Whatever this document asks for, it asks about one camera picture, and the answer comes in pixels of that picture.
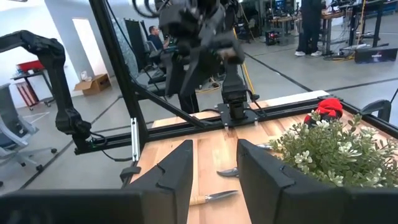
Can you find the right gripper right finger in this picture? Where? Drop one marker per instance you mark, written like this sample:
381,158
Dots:
280,202

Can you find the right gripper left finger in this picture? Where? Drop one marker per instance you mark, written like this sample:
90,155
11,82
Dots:
155,205

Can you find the green pruning shears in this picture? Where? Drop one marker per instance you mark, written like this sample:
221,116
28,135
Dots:
228,172

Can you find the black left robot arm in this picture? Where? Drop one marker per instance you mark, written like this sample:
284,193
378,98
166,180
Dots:
236,87

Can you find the red black gardening glove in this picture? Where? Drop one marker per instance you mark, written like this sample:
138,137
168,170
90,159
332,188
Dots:
326,107

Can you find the green plant in black pot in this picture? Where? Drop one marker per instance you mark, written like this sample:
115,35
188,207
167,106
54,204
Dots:
335,155

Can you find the cardboard box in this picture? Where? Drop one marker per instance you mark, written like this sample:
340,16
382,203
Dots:
93,85

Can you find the black partition panel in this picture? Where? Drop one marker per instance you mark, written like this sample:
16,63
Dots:
135,46

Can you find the grey office chair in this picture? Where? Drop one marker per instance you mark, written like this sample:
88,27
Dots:
12,124

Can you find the black floor computer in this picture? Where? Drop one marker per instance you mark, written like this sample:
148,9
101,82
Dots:
272,37

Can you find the person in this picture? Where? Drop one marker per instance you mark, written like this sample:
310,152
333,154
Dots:
309,28
155,39

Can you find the black floor box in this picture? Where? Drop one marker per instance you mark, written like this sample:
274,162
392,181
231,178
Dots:
376,55

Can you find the red top cart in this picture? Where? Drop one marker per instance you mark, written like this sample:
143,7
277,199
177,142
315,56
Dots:
29,67

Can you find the wooden workbench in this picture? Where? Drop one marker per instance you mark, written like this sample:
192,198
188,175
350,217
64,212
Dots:
334,15

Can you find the black curved bracket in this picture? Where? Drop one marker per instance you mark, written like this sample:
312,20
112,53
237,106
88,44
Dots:
377,107

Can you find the black aluminium table frame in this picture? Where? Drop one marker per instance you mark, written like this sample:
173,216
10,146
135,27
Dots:
115,62

